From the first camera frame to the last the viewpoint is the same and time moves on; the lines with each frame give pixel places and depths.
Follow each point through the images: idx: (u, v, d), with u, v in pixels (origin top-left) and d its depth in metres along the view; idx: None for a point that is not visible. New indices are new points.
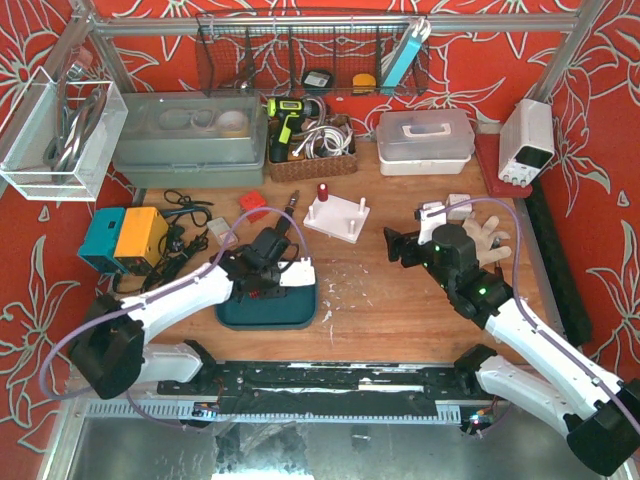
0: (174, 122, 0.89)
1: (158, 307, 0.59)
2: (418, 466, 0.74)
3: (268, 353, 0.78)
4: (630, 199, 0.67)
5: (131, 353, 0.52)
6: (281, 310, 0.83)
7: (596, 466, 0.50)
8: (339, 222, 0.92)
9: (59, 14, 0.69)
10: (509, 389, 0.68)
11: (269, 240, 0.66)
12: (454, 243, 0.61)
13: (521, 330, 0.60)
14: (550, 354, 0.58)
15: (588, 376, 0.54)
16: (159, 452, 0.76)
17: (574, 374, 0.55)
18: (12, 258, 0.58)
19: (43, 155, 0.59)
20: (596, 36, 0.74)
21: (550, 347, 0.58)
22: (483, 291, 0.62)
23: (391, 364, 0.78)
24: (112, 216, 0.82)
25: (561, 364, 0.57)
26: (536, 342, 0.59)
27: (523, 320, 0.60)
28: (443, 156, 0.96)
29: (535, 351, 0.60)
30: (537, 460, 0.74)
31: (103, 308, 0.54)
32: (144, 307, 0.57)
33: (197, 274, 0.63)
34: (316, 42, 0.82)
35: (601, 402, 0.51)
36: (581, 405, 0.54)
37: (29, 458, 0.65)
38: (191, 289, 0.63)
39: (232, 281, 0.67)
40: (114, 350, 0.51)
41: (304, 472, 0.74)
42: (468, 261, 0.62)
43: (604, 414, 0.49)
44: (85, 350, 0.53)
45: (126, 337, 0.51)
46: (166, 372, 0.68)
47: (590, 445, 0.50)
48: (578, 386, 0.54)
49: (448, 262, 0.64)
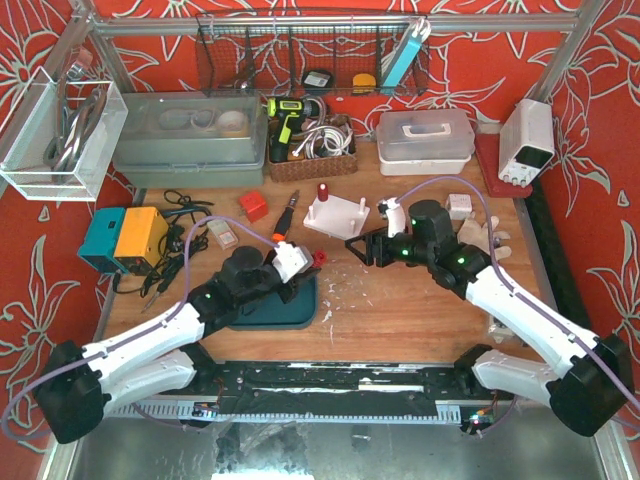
0: (174, 122, 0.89)
1: (120, 355, 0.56)
2: (418, 466, 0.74)
3: (268, 353, 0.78)
4: (630, 199, 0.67)
5: (91, 401, 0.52)
6: (280, 310, 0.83)
7: (579, 425, 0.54)
8: (339, 222, 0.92)
9: (59, 14, 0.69)
10: (500, 375, 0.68)
11: (231, 273, 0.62)
12: (430, 214, 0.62)
13: (499, 295, 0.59)
14: (528, 317, 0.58)
15: (564, 333, 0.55)
16: (159, 452, 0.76)
17: (551, 333, 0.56)
18: (12, 258, 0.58)
19: (43, 155, 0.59)
20: (596, 36, 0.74)
21: (526, 310, 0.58)
22: (461, 260, 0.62)
23: (391, 364, 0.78)
24: (112, 216, 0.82)
25: (538, 325, 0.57)
26: (514, 307, 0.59)
27: (502, 285, 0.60)
28: (443, 156, 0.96)
29: (513, 315, 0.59)
30: (537, 459, 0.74)
31: (66, 356, 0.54)
32: (105, 357, 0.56)
33: (164, 317, 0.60)
34: (316, 42, 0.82)
35: (577, 357, 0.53)
36: (557, 362, 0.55)
37: (29, 459, 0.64)
38: (158, 334, 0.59)
39: (205, 322, 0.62)
40: (73, 398, 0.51)
41: (304, 472, 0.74)
42: (443, 231, 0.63)
43: (580, 368, 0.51)
44: (47, 393, 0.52)
45: (83, 388, 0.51)
46: (150, 387, 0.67)
47: (572, 406, 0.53)
48: (555, 344, 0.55)
49: (426, 235, 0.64)
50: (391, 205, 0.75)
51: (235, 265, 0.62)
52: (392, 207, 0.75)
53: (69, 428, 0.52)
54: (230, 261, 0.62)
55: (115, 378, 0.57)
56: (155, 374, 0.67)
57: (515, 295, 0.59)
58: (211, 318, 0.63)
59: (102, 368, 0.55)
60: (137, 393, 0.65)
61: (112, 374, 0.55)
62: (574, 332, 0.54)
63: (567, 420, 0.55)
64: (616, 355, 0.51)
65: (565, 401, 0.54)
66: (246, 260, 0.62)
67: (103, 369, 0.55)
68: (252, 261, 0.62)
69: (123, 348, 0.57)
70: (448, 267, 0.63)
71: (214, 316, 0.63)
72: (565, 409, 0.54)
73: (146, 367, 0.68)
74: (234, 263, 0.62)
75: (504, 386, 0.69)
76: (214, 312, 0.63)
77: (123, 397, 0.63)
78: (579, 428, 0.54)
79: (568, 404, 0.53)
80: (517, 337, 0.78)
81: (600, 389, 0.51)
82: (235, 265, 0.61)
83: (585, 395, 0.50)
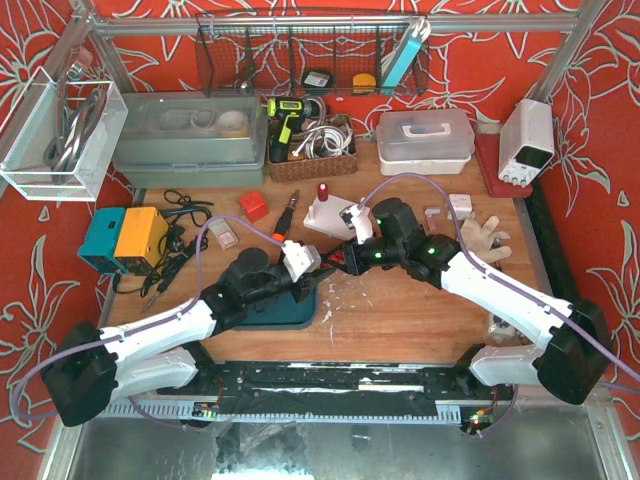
0: (175, 122, 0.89)
1: (136, 341, 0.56)
2: (418, 466, 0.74)
3: (268, 353, 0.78)
4: (630, 199, 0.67)
5: (101, 386, 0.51)
6: (279, 310, 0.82)
7: (567, 395, 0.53)
8: (339, 222, 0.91)
9: (59, 14, 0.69)
10: (495, 367, 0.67)
11: (237, 275, 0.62)
12: (391, 212, 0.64)
13: (472, 278, 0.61)
14: (503, 296, 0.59)
15: (540, 306, 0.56)
16: (159, 452, 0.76)
17: (527, 308, 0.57)
18: (13, 258, 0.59)
19: (43, 155, 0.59)
20: (596, 36, 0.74)
21: (502, 290, 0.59)
22: (432, 251, 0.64)
23: (391, 364, 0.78)
24: (112, 216, 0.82)
25: (513, 303, 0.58)
26: (489, 288, 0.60)
27: (473, 268, 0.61)
28: (443, 156, 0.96)
29: (489, 295, 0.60)
30: (537, 459, 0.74)
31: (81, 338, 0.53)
32: (122, 340, 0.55)
33: (180, 310, 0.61)
34: (315, 42, 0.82)
35: (556, 328, 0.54)
36: (537, 335, 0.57)
37: (28, 459, 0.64)
38: (173, 325, 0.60)
39: (216, 320, 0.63)
40: (85, 380, 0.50)
41: (304, 472, 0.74)
42: (410, 225, 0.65)
43: (560, 338, 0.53)
44: (56, 373, 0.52)
45: (97, 368, 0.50)
46: (152, 382, 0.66)
47: (558, 375, 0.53)
48: (534, 317, 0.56)
49: (393, 233, 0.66)
50: (354, 213, 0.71)
51: (241, 268, 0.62)
52: (356, 214, 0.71)
53: (77, 412, 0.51)
54: (236, 263, 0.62)
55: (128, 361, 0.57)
56: (160, 368, 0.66)
57: (488, 276, 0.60)
58: (221, 318, 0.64)
59: (119, 351, 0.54)
60: (139, 386, 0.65)
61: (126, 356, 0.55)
62: (549, 303, 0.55)
63: (557, 391, 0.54)
64: (592, 318, 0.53)
65: (552, 373, 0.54)
66: (251, 263, 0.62)
67: (119, 353, 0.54)
68: (257, 264, 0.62)
69: (138, 334, 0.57)
70: (420, 259, 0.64)
71: (224, 315, 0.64)
72: (554, 381, 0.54)
73: (151, 359, 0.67)
74: (240, 266, 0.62)
75: (499, 375, 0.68)
76: (224, 311, 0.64)
77: (127, 388, 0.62)
78: (568, 397, 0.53)
79: (555, 374, 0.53)
80: (517, 336, 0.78)
81: (580, 353, 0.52)
82: (241, 268, 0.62)
83: (570, 361, 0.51)
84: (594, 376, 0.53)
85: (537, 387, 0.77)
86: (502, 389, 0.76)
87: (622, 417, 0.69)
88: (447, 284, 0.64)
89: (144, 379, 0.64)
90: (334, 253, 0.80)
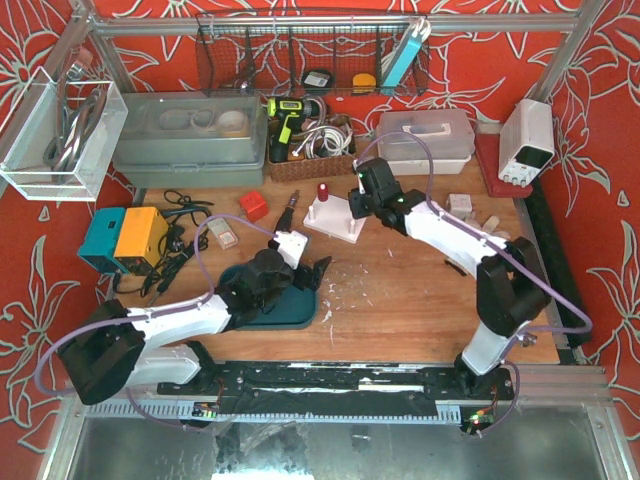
0: (174, 122, 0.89)
1: (161, 323, 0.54)
2: (418, 466, 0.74)
3: (268, 353, 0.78)
4: (630, 199, 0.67)
5: (124, 365, 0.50)
6: (280, 310, 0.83)
7: (499, 326, 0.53)
8: (339, 222, 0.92)
9: (59, 14, 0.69)
10: (476, 346, 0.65)
11: (253, 274, 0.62)
12: (370, 165, 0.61)
13: (426, 221, 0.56)
14: (450, 235, 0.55)
15: (477, 240, 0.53)
16: (159, 452, 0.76)
17: (468, 244, 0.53)
18: (13, 258, 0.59)
19: (43, 155, 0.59)
20: (596, 36, 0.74)
21: (449, 230, 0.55)
22: (401, 201, 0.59)
23: (391, 364, 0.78)
24: (112, 216, 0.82)
25: (457, 240, 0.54)
26: (439, 230, 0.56)
27: (426, 210, 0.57)
28: (443, 156, 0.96)
29: (439, 237, 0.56)
30: (537, 459, 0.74)
31: (109, 314, 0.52)
32: (148, 320, 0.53)
33: (199, 300, 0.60)
34: (316, 42, 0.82)
35: (488, 259, 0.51)
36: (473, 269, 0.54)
37: (28, 459, 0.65)
38: (193, 314, 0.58)
39: (230, 316, 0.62)
40: (109, 357, 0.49)
41: (303, 472, 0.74)
42: (388, 181, 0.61)
43: (489, 263, 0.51)
44: (76, 350, 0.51)
45: (125, 345, 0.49)
46: (159, 374, 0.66)
47: (490, 308, 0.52)
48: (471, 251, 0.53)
49: (370, 190, 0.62)
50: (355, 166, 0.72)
51: (257, 267, 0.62)
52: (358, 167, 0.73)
53: (97, 390, 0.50)
54: (253, 262, 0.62)
55: (148, 345, 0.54)
56: (168, 360, 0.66)
57: (441, 219, 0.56)
58: (234, 315, 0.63)
59: (146, 330, 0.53)
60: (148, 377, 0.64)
61: (150, 338, 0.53)
62: (485, 235, 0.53)
63: (490, 323, 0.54)
64: (524, 255, 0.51)
65: (485, 303, 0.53)
66: (268, 262, 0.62)
67: (145, 331, 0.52)
68: (274, 264, 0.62)
69: (164, 317, 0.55)
70: (391, 206, 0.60)
71: (236, 313, 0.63)
72: (488, 311, 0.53)
73: (161, 350, 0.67)
74: (256, 265, 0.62)
75: (479, 352, 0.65)
76: (237, 308, 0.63)
77: (140, 374, 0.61)
78: (500, 328, 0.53)
79: (486, 303, 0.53)
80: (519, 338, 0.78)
81: (506, 285, 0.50)
82: (257, 267, 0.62)
83: (493, 288, 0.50)
84: (528, 311, 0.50)
85: (537, 387, 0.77)
86: (501, 389, 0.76)
87: (622, 418, 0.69)
88: (409, 229, 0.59)
89: (155, 368, 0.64)
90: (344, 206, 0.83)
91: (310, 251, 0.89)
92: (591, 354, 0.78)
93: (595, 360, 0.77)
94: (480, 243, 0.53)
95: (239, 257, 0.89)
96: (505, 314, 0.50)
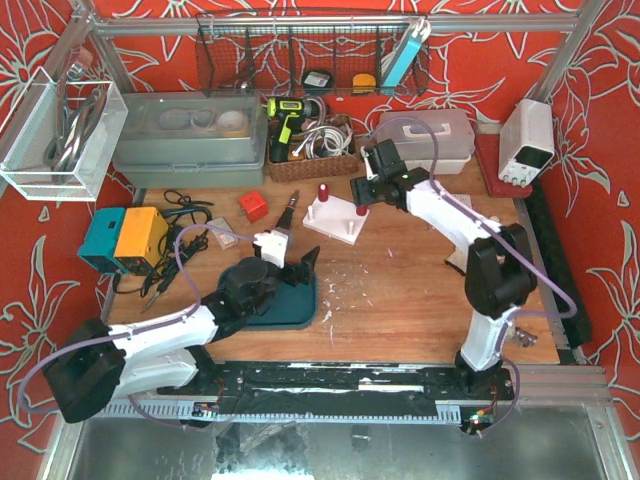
0: (174, 122, 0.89)
1: (144, 340, 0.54)
2: (418, 467, 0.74)
3: (269, 353, 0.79)
4: (630, 199, 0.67)
5: (105, 383, 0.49)
6: (280, 309, 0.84)
7: (483, 304, 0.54)
8: (339, 223, 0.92)
9: (59, 14, 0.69)
10: (474, 339, 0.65)
11: (236, 286, 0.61)
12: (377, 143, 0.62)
13: (427, 199, 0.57)
14: (449, 216, 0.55)
15: (473, 222, 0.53)
16: (159, 452, 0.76)
17: (463, 224, 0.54)
18: (14, 258, 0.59)
19: (43, 155, 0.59)
20: (596, 36, 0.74)
21: (450, 210, 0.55)
22: (406, 177, 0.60)
23: (391, 364, 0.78)
24: (112, 216, 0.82)
25: (456, 221, 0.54)
26: (438, 211, 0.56)
27: (429, 189, 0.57)
28: (443, 156, 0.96)
29: (439, 217, 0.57)
30: (537, 459, 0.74)
31: (90, 333, 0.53)
32: (130, 338, 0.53)
33: (185, 313, 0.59)
34: (315, 42, 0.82)
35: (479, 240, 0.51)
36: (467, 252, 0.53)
37: (28, 459, 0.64)
38: (176, 328, 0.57)
39: (218, 327, 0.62)
40: (91, 375, 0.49)
41: (304, 472, 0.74)
42: (395, 160, 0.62)
43: (481, 245, 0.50)
44: (60, 369, 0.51)
45: (105, 364, 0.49)
46: (155, 380, 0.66)
47: (477, 285, 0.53)
48: (463, 232, 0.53)
49: (376, 168, 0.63)
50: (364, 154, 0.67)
51: (239, 277, 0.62)
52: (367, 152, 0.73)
53: (81, 407, 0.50)
54: (235, 271, 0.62)
55: (133, 361, 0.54)
56: (161, 367, 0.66)
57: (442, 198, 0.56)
58: (222, 325, 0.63)
59: (127, 348, 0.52)
60: (140, 384, 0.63)
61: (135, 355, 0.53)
62: (480, 218, 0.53)
63: (477, 301, 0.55)
64: (517, 240, 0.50)
65: (472, 281, 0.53)
66: (249, 272, 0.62)
67: (126, 350, 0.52)
68: (256, 273, 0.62)
69: (146, 333, 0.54)
70: (394, 182, 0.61)
71: (223, 325, 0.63)
72: (475, 289, 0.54)
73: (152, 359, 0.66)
74: (238, 274, 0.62)
75: (476, 345, 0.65)
76: (225, 319, 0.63)
77: (128, 386, 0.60)
78: (485, 306, 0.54)
79: (473, 279, 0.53)
80: (517, 337, 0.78)
81: (494, 265, 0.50)
82: (239, 277, 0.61)
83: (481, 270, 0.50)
84: (510, 295, 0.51)
85: (537, 387, 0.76)
86: (501, 389, 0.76)
87: (622, 418, 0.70)
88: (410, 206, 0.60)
89: (145, 378, 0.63)
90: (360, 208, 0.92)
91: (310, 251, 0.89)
92: (592, 355, 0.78)
93: (595, 360, 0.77)
94: (473, 224, 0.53)
95: (238, 258, 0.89)
96: (489, 296, 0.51)
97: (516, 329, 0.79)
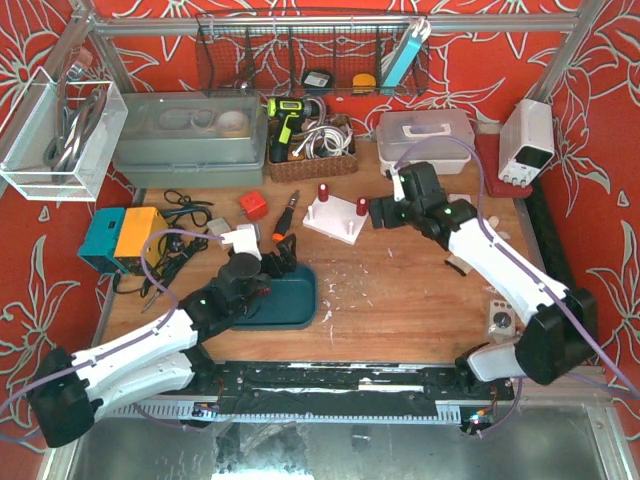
0: (175, 122, 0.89)
1: (109, 363, 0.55)
2: (418, 467, 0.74)
3: (269, 354, 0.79)
4: (629, 199, 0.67)
5: (76, 412, 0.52)
6: (280, 310, 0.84)
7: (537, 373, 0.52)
8: (339, 223, 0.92)
9: (59, 14, 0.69)
10: (489, 359, 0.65)
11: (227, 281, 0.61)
12: (414, 169, 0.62)
13: (479, 246, 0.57)
14: (504, 269, 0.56)
15: (535, 283, 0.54)
16: (159, 452, 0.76)
17: (521, 282, 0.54)
18: (14, 258, 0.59)
19: (43, 155, 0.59)
20: (596, 36, 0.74)
21: (505, 261, 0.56)
22: (448, 211, 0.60)
23: (391, 364, 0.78)
24: (112, 216, 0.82)
25: (513, 279, 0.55)
26: (492, 260, 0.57)
27: (482, 236, 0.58)
28: (443, 156, 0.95)
29: (492, 269, 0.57)
30: (537, 459, 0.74)
31: (55, 362, 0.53)
32: (94, 364, 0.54)
33: (155, 325, 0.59)
34: (315, 42, 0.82)
35: (543, 305, 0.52)
36: (523, 311, 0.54)
37: (29, 459, 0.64)
38: (143, 346, 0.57)
39: (198, 330, 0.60)
40: (56, 408, 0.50)
41: (303, 472, 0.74)
42: (431, 186, 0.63)
43: (545, 313, 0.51)
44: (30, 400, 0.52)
45: (69, 397, 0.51)
46: (146, 388, 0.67)
47: (533, 352, 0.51)
48: (521, 291, 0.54)
49: (412, 194, 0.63)
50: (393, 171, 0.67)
51: (231, 272, 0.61)
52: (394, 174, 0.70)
53: (57, 436, 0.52)
54: (226, 267, 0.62)
55: (104, 384, 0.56)
56: (151, 377, 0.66)
57: (494, 246, 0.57)
58: (206, 325, 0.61)
59: (90, 375, 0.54)
60: (129, 396, 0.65)
61: (100, 381, 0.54)
62: (544, 281, 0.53)
63: (529, 369, 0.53)
64: (583, 307, 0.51)
65: (528, 348, 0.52)
66: (242, 267, 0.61)
67: (89, 379, 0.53)
68: (248, 269, 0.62)
69: (112, 356, 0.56)
70: (433, 216, 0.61)
71: (208, 323, 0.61)
72: (529, 356, 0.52)
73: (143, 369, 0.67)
74: (230, 270, 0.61)
75: (488, 362, 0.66)
76: (209, 319, 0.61)
77: (115, 402, 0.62)
78: (538, 375, 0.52)
79: (530, 347, 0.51)
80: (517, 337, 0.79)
81: (561, 336, 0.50)
82: (231, 272, 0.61)
83: (548, 339, 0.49)
84: (571, 363, 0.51)
85: (537, 387, 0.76)
86: (502, 389, 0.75)
87: (622, 417, 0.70)
88: (453, 247, 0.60)
89: (132, 390, 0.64)
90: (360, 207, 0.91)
91: (310, 251, 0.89)
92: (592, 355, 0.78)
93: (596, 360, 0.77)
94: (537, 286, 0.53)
95: None
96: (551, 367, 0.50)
97: (516, 329, 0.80)
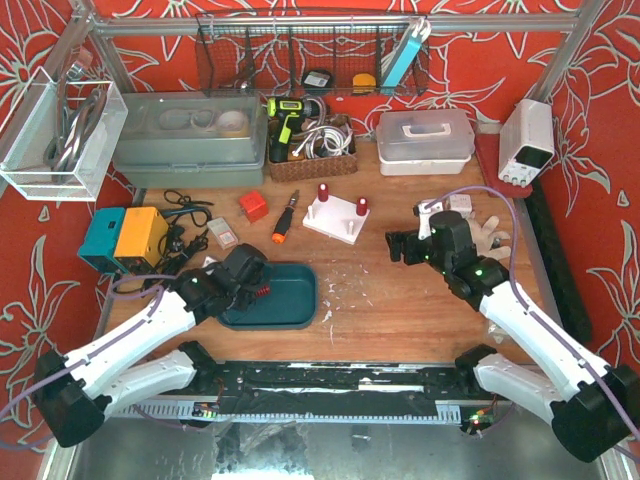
0: (175, 122, 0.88)
1: (103, 359, 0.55)
2: (418, 467, 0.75)
3: (268, 354, 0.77)
4: (630, 199, 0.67)
5: (81, 413, 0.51)
6: (280, 310, 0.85)
7: (577, 450, 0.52)
8: (339, 223, 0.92)
9: (59, 14, 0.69)
10: (505, 384, 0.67)
11: (241, 259, 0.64)
12: (448, 225, 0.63)
13: (513, 310, 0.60)
14: (540, 336, 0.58)
15: (575, 358, 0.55)
16: (160, 452, 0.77)
17: (561, 356, 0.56)
18: (13, 258, 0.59)
19: (43, 155, 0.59)
20: (596, 36, 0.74)
21: (540, 328, 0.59)
22: (479, 273, 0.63)
23: (391, 364, 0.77)
24: (112, 216, 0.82)
25: (552, 349, 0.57)
26: (526, 325, 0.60)
27: (516, 302, 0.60)
28: (443, 156, 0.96)
29: (528, 334, 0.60)
30: (535, 459, 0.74)
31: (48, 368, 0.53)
32: (88, 363, 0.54)
33: (146, 313, 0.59)
34: (315, 42, 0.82)
35: (585, 383, 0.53)
36: (563, 385, 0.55)
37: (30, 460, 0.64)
38: (135, 336, 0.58)
39: (194, 308, 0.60)
40: (58, 410, 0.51)
41: (303, 472, 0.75)
42: (463, 242, 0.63)
43: (587, 394, 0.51)
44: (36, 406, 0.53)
45: (68, 399, 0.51)
46: (149, 389, 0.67)
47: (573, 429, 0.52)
48: (560, 364, 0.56)
49: (445, 245, 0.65)
50: (421, 210, 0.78)
51: (246, 252, 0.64)
52: (423, 210, 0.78)
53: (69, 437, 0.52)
54: (241, 247, 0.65)
55: (103, 381, 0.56)
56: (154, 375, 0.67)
57: (529, 313, 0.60)
58: (203, 301, 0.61)
59: (86, 374, 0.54)
60: (135, 396, 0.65)
61: (97, 379, 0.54)
62: (584, 357, 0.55)
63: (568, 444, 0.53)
64: (626, 385, 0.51)
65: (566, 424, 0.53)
66: (255, 251, 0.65)
67: (86, 377, 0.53)
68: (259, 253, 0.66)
69: (105, 352, 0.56)
70: (465, 277, 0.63)
71: (204, 301, 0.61)
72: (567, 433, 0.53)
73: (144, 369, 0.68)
74: (245, 250, 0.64)
75: (504, 386, 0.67)
76: (203, 297, 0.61)
77: (123, 401, 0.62)
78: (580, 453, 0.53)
79: (571, 423, 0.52)
80: None
81: (604, 416, 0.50)
82: (246, 252, 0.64)
83: (589, 417, 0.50)
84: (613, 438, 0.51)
85: None
86: None
87: None
88: (485, 307, 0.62)
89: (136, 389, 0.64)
90: (359, 207, 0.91)
91: (310, 251, 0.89)
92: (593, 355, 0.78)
93: None
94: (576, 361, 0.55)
95: None
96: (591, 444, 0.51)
97: None
